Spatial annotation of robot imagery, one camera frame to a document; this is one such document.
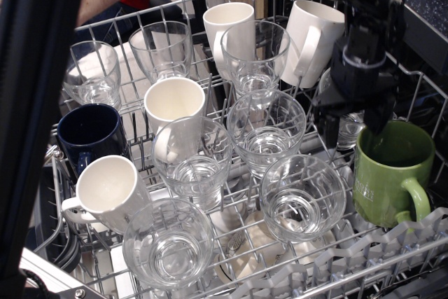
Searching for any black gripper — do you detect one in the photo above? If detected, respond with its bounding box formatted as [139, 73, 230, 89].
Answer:
[312, 41, 398, 148]

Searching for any green ceramic mug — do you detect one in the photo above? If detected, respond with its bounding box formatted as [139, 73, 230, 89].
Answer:
[353, 120, 435, 228]

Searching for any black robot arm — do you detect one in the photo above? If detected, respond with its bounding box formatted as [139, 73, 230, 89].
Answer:
[1, 0, 80, 298]

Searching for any white mug back right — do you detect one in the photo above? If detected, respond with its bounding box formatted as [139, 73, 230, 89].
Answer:
[281, 0, 345, 89]

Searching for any white mug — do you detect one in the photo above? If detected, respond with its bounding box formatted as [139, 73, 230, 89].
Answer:
[143, 77, 205, 162]
[202, 2, 255, 81]
[281, 0, 345, 89]
[62, 155, 151, 235]

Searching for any white mug back centre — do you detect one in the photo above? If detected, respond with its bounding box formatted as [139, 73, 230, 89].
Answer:
[202, 2, 255, 81]

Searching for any white mug front left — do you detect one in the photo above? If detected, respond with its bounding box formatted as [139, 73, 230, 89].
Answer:
[62, 155, 151, 235]

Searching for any dark blue ceramic mug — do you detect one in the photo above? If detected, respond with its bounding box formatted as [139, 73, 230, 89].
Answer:
[57, 104, 131, 177]

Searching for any clear glass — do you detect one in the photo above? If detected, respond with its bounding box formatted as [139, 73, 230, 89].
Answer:
[152, 116, 232, 211]
[318, 68, 365, 151]
[260, 154, 347, 242]
[122, 197, 214, 290]
[128, 21, 192, 84]
[226, 89, 307, 179]
[62, 41, 122, 110]
[220, 20, 291, 99]

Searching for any clear glass front right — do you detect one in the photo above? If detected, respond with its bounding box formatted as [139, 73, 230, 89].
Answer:
[260, 154, 347, 242]

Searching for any clear glass back centre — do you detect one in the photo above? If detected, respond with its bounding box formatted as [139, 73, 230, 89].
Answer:
[220, 20, 291, 99]

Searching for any grey plastic tine row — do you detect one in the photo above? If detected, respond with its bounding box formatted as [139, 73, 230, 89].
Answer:
[195, 207, 448, 299]

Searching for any white plate below rack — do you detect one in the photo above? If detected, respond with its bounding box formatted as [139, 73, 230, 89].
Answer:
[215, 211, 335, 284]

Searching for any clear glass centre left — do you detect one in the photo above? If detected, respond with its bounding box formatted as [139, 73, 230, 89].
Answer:
[152, 116, 232, 211]

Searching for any clear glass back middle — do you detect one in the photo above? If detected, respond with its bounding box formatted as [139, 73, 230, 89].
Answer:
[128, 21, 192, 84]

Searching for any clear glass front left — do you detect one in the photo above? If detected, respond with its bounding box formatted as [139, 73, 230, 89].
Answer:
[122, 197, 214, 290]

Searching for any clear glass back left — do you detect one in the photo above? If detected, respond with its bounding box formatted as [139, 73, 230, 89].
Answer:
[62, 41, 122, 110]

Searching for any grey wire dishwasher rack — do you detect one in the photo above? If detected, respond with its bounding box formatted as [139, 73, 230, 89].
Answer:
[20, 0, 447, 298]

